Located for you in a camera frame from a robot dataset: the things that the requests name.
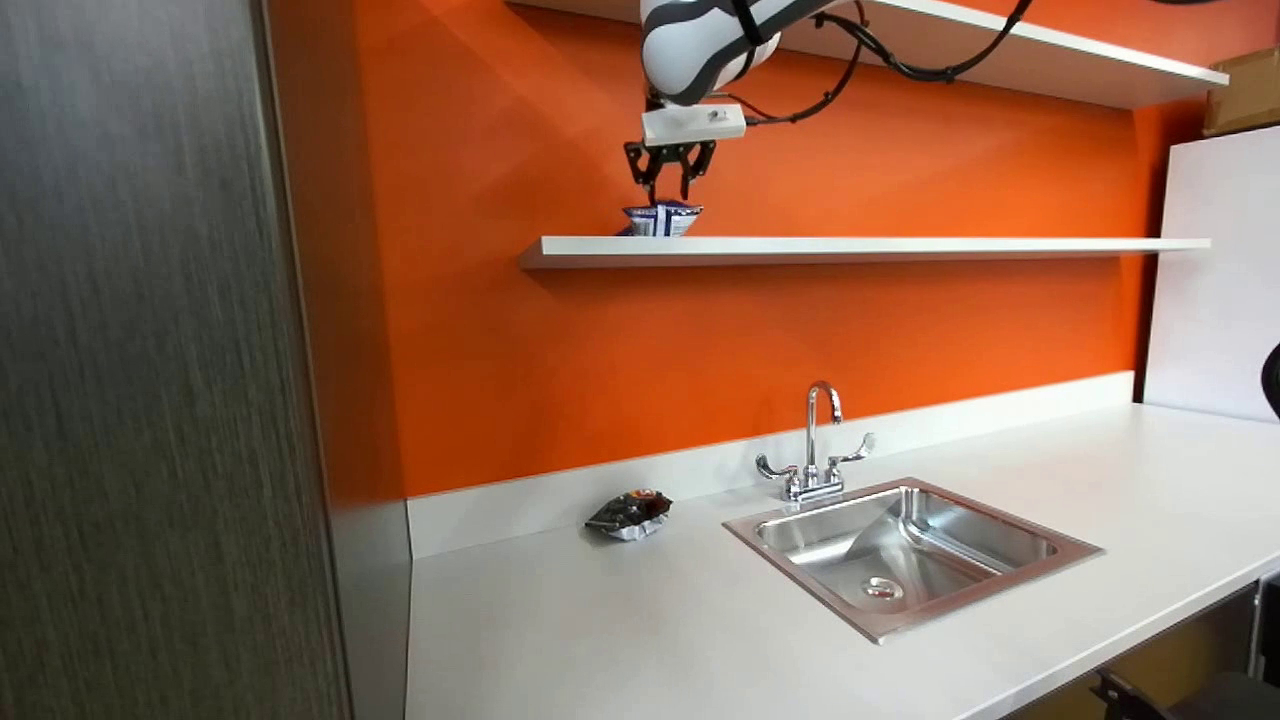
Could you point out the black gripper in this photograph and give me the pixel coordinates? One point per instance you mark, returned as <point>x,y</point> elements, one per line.
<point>669,148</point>

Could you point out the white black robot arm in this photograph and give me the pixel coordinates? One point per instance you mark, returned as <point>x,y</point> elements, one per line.
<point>707,46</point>

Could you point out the black round object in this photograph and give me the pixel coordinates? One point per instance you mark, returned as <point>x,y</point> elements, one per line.
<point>1271,382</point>

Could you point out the chrome faucet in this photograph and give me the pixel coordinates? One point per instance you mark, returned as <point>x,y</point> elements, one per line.
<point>813,462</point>

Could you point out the white backsplash strip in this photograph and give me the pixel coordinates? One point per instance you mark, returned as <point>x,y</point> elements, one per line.
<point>562,493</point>

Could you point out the stainless steel sink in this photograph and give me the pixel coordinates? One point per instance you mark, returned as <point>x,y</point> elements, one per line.
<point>921,553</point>

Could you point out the white appliance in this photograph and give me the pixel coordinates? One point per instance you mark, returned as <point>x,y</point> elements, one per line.
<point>1215,266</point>

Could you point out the grey wood cabinet panel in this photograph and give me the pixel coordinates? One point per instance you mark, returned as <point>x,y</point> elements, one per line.
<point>144,374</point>

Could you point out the brown cardboard box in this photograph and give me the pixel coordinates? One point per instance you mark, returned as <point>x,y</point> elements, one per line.
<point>1249,95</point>

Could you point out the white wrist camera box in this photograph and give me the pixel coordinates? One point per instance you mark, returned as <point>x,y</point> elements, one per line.
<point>694,123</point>

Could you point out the thin white wall shelf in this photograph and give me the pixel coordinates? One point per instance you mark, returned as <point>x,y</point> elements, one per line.
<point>864,248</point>

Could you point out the thick white wall shelf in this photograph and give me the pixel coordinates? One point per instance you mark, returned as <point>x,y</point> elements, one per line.
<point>1064,62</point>

